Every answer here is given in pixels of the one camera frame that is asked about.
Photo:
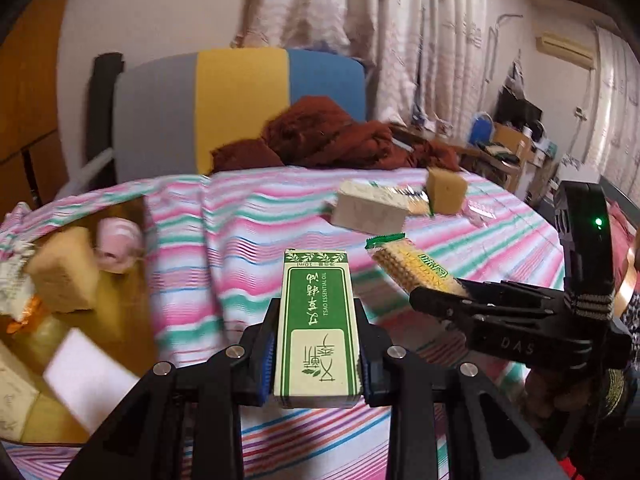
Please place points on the person's right hand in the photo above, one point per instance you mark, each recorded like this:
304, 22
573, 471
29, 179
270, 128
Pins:
560, 397

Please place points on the yellow snack packet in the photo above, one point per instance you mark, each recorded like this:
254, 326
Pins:
417, 201

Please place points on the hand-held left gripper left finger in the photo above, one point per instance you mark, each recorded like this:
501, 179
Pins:
260, 366

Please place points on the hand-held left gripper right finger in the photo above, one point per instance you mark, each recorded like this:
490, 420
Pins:
369, 371

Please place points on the yellow sponge block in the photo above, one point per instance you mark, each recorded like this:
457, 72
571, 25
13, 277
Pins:
446, 191
65, 270

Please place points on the wooden wardrobe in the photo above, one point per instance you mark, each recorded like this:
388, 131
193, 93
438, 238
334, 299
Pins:
27, 100

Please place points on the yellow biscuit packet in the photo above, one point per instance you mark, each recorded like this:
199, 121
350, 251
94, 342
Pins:
415, 267

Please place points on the wall air conditioner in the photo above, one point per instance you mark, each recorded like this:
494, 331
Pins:
566, 49

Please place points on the black chair frame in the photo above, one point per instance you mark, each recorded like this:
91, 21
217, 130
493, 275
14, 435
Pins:
102, 110

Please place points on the pink rolled cloth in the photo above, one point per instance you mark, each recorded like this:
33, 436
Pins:
120, 245

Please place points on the yellow wooden tray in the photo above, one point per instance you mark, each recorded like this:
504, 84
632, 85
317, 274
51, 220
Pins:
127, 305

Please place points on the cluttered wooden desk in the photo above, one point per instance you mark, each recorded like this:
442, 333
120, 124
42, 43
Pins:
510, 147

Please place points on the striped bed sheet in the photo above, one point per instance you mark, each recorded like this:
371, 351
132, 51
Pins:
210, 240

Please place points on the green and white carton box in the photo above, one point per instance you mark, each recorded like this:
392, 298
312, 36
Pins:
314, 330

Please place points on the white rectangular box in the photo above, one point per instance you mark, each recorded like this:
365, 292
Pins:
367, 207

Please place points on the white foam sponge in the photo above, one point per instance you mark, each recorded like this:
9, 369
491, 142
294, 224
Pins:
90, 382

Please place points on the beige carton box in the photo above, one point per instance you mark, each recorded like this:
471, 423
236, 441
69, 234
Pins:
15, 395

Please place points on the rust brown blanket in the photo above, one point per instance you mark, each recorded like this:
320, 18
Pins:
325, 135

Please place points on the floral curtain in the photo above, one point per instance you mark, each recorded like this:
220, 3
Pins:
400, 25
612, 105

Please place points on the clear plastic wrapper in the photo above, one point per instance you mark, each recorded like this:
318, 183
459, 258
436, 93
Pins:
479, 210

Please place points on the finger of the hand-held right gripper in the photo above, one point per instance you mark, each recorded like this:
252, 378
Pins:
515, 291
445, 305

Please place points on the orange wrapped item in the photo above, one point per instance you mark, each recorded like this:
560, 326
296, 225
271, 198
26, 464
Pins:
22, 317

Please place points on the white printed packet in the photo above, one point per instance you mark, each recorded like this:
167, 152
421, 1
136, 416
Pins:
12, 270

